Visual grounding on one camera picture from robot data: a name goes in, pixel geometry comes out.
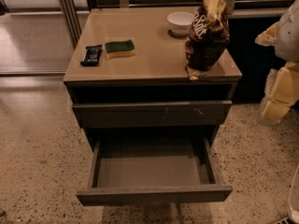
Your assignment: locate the grey drawer cabinet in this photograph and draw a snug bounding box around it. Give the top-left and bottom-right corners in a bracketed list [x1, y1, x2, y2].
[64, 7, 242, 145]

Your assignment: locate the white ceramic bowl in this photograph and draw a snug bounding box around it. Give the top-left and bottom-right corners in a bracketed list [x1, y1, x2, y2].
[167, 12, 193, 36]

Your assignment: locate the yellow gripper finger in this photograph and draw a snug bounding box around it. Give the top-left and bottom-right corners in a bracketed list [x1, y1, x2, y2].
[261, 62, 299, 121]
[255, 22, 278, 47]

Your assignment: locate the brown chip bag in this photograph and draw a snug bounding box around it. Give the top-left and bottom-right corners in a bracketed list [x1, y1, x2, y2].
[185, 0, 230, 80]

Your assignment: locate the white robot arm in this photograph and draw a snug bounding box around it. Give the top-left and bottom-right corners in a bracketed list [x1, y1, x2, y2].
[255, 0, 299, 126]

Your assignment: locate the green yellow sponge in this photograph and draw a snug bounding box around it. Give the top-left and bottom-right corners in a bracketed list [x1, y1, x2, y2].
[105, 39, 135, 59]

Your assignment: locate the open middle drawer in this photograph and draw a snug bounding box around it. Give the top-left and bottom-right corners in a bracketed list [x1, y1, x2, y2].
[77, 136, 233, 206]

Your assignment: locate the closed upper drawer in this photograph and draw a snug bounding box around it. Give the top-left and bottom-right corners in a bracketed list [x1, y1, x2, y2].
[72, 101, 232, 128]

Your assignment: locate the white cable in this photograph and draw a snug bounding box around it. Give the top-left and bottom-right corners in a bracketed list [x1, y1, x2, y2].
[287, 164, 299, 224]

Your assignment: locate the dark blue snack bar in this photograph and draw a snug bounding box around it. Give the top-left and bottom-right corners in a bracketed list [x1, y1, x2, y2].
[80, 45, 103, 66]

